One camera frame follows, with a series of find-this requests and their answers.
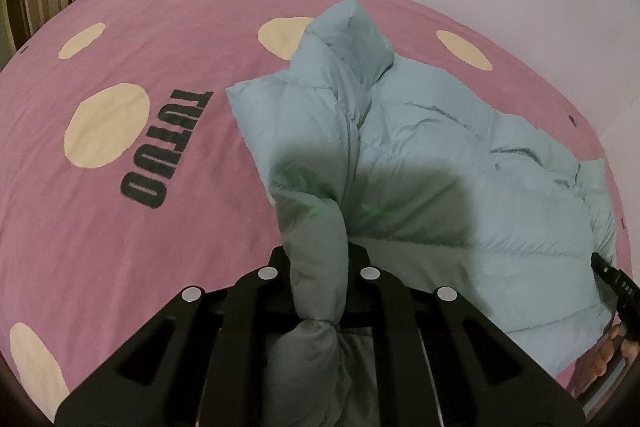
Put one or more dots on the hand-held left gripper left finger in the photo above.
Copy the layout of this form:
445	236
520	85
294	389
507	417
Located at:
257	294

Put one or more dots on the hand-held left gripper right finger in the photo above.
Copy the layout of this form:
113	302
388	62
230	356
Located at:
377	294

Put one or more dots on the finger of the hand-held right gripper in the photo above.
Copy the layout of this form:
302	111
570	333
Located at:
603	268

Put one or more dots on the light blue quilted jacket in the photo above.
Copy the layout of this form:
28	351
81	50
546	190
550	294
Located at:
450	187

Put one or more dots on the person's right hand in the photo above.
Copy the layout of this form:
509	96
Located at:
602	352

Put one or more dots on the pink polka dot bed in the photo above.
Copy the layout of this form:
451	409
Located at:
125	232

